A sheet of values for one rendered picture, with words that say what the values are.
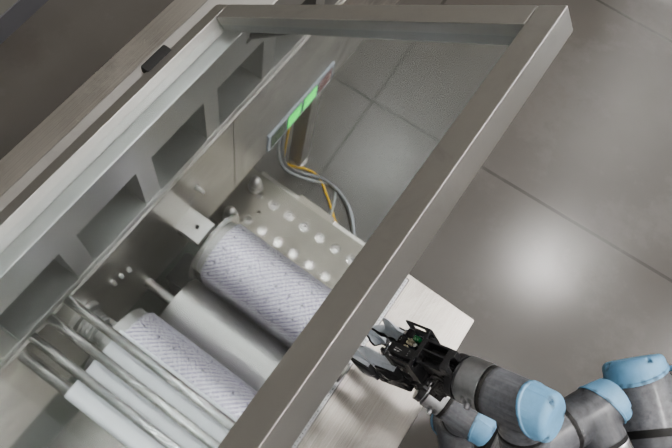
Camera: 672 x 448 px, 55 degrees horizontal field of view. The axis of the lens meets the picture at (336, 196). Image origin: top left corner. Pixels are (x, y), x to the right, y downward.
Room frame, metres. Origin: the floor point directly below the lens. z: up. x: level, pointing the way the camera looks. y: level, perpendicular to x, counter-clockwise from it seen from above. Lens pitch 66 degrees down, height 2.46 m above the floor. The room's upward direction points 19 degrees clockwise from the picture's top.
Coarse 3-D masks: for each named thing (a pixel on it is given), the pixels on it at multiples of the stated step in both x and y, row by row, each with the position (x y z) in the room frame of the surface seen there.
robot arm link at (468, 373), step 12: (468, 360) 0.25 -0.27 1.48; (480, 360) 0.25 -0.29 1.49; (456, 372) 0.23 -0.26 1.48; (468, 372) 0.23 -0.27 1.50; (480, 372) 0.23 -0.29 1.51; (456, 384) 0.21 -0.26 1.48; (468, 384) 0.21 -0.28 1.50; (456, 396) 0.19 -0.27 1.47; (468, 396) 0.19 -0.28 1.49; (468, 408) 0.18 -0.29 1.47
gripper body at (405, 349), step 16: (400, 336) 0.27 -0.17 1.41; (416, 336) 0.27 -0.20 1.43; (432, 336) 0.28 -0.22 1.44; (400, 352) 0.24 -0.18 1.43; (416, 352) 0.24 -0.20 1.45; (432, 352) 0.25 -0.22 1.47; (448, 352) 0.25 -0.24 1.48; (400, 368) 0.22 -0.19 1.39; (416, 368) 0.22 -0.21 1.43; (432, 368) 0.22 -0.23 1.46; (448, 368) 0.23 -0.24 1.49; (416, 384) 0.21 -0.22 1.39; (448, 384) 0.21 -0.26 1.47
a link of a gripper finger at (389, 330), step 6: (384, 318) 0.30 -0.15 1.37; (384, 324) 0.30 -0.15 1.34; (390, 324) 0.29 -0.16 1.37; (378, 330) 0.29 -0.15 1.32; (384, 330) 0.29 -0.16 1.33; (390, 330) 0.29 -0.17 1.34; (396, 330) 0.29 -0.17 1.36; (402, 330) 0.30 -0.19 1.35; (384, 336) 0.28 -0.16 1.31; (390, 336) 0.28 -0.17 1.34; (396, 336) 0.28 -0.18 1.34
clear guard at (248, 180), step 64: (192, 64) 0.46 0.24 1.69; (256, 64) 0.44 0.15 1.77; (320, 64) 0.43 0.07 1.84; (384, 64) 0.42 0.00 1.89; (448, 64) 0.40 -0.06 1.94; (128, 128) 0.34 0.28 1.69; (192, 128) 0.33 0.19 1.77; (256, 128) 0.33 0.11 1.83; (320, 128) 0.32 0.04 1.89; (384, 128) 0.32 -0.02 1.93; (448, 128) 0.31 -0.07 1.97; (64, 192) 0.23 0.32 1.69; (128, 192) 0.23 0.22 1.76; (192, 192) 0.24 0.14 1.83; (256, 192) 0.24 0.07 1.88; (320, 192) 0.24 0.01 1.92; (384, 192) 0.24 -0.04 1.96; (0, 256) 0.13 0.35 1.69; (64, 256) 0.14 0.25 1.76; (128, 256) 0.15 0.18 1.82; (192, 256) 0.16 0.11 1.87; (256, 256) 0.17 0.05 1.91; (320, 256) 0.17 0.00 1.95; (0, 320) 0.06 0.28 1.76; (64, 320) 0.07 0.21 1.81; (128, 320) 0.09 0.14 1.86; (192, 320) 0.10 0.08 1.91; (256, 320) 0.11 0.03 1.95; (0, 384) 0.00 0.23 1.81; (64, 384) 0.02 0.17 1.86; (128, 384) 0.03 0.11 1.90; (192, 384) 0.05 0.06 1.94; (256, 384) 0.06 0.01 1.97
